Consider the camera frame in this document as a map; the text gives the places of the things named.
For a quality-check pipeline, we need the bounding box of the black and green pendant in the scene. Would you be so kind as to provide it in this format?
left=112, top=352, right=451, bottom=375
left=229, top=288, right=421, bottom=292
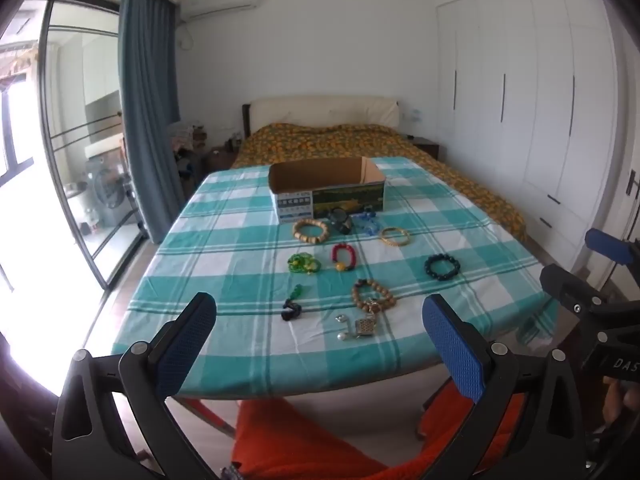
left=281, top=283, right=305, bottom=322

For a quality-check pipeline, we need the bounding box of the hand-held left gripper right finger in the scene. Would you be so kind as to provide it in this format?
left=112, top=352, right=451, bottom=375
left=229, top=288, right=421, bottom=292
left=421, top=293, right=586, bottom=480

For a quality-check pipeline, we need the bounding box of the white wardrobe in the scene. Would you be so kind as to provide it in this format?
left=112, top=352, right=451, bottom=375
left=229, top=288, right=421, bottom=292
left=435, top=0, right=623, bottom=277

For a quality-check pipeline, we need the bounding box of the black wristwatch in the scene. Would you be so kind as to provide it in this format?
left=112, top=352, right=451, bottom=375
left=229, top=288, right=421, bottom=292
left=327, top=207, right=357, bottom=235

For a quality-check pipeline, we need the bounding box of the grey washing machine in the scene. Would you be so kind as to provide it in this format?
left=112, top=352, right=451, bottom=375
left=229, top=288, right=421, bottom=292
left=84, top=156, right=135, bottom=228

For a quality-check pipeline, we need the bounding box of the red bead bracelet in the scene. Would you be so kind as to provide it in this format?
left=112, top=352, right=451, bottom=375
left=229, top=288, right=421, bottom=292
left=331, top=242, right=356, bottom=272

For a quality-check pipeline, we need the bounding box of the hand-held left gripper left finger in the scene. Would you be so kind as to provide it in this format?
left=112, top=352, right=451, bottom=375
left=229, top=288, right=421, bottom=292
left=52, top=291, right=221, bottom=480

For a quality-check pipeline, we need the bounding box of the person's right hand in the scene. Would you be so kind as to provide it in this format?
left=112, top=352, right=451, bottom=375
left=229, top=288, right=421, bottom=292
left=601, top=377, right=640, bottom=428

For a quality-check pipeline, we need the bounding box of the white wall air conditioner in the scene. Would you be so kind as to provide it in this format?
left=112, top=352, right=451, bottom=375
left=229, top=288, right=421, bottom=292
left=180, top=0, right=259, bottom=22

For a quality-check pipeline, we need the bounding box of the pile of clutter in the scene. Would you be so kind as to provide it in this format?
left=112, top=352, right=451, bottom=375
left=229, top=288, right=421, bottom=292
left=166, top=121, right=209, bottom=183

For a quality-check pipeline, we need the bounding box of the small wooden bead bracelet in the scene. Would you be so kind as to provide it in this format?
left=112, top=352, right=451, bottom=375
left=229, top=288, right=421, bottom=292
left=351, top=278, right=399, bottom=315

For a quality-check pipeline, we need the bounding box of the blue glass bead bracelet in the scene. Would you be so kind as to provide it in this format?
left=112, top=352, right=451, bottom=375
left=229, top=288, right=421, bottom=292
left=354, top=209, right=382, bottom=237

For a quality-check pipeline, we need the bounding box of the black framed glass door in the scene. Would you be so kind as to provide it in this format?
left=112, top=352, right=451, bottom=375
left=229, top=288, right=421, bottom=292
left=0, top=0, right=151, bottom=291

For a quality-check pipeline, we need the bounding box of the dark round bead bracelet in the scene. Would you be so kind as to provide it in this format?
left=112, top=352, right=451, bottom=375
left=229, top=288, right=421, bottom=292
left=424, top=253, right=459, bottom=280

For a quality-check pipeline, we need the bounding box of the dark wooden nightstand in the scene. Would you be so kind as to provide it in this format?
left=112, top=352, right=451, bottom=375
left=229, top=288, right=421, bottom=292
left=411, top=135, right=441, bottom=162
left=201, top=144, right=242, bottom=173

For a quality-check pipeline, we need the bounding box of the wooden table leg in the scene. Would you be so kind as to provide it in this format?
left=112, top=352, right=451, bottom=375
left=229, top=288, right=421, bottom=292
left=176, top=397, right=237, bottom=438

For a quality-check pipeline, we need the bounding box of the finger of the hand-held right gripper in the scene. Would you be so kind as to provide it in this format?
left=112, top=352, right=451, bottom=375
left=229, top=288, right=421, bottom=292
left=585, top=228, right=640, bottom=266
left=540, top=263, right=618, bottom=317

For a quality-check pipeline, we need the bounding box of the thin golden bracelet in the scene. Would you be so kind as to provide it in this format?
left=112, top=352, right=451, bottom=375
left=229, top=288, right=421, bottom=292
left=378, top=227, right=411, bottom=247

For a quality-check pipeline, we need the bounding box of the blue-grey curtain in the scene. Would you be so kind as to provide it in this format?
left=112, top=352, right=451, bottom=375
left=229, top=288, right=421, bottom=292
left=118, top=0, right=181, bottom=247

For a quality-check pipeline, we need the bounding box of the cardboard box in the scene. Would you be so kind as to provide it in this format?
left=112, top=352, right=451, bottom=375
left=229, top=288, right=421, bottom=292
left=268, top=156, right=387, bottom=224

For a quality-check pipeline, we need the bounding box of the orange clothing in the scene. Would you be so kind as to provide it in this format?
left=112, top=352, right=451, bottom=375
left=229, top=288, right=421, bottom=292
left=230, top=391, right=527, bottom=480

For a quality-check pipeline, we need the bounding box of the bed with orange patterned cover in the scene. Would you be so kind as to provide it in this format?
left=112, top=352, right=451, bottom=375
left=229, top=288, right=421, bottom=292
left=229, top=122, right=529, bottom=245

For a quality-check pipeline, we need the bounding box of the green bead bracelet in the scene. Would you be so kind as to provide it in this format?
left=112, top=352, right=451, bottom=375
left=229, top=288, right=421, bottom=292
left=286, top=252, right=320, bottom=276

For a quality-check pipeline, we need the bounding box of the chunky wooden bead bracelet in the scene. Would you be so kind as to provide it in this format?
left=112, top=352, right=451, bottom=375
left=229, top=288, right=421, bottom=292
left=292, top=218, right=331, bottom=246

